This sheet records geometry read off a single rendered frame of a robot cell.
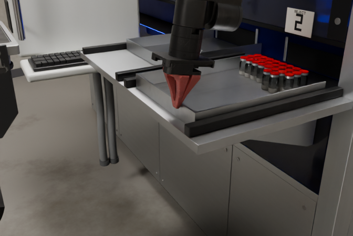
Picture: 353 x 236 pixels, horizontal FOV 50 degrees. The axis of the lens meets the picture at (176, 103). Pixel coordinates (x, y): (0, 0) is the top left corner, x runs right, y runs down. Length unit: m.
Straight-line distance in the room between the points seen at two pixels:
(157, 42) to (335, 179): 0.69
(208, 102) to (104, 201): 1.28
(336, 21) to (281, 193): 0.52
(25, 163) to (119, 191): 0.66
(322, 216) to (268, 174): 0.20
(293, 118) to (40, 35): 1.04
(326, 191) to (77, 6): 1.08
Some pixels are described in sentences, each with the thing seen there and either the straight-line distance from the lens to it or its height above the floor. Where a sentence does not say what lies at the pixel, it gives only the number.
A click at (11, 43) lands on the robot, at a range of 0.68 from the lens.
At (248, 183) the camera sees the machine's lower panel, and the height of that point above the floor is 0.48.
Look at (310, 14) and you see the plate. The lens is 0.95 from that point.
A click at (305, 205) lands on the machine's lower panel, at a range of 1.10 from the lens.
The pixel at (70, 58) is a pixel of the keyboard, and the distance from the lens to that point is 1.36.
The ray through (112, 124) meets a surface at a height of 0.40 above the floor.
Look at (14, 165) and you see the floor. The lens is 2.43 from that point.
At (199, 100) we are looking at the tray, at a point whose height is 0.88.
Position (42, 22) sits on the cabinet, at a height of 0.93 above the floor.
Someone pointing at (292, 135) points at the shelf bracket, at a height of 0.77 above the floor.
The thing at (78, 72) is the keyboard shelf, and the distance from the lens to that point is 1.34.
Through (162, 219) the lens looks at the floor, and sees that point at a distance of 1.85.
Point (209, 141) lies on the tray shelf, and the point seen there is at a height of 0.88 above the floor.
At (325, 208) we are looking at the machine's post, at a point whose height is 0.58.
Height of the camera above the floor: 1.19
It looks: 23 degrees down
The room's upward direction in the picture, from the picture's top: straight up
